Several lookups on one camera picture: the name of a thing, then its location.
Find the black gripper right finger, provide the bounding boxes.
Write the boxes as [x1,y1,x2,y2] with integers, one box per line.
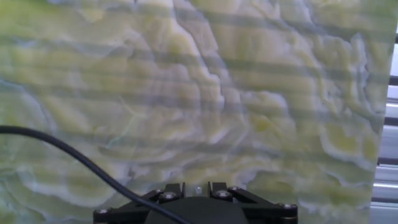
[208,182,299,224]

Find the green marble pattern mat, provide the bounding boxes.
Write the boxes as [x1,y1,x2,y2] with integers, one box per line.
[0,0,397,224]

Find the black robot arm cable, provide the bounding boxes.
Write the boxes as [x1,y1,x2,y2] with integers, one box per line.
[0,124,192,224]

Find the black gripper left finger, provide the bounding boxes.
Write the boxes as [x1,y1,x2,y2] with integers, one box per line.
[93,182,186,224]

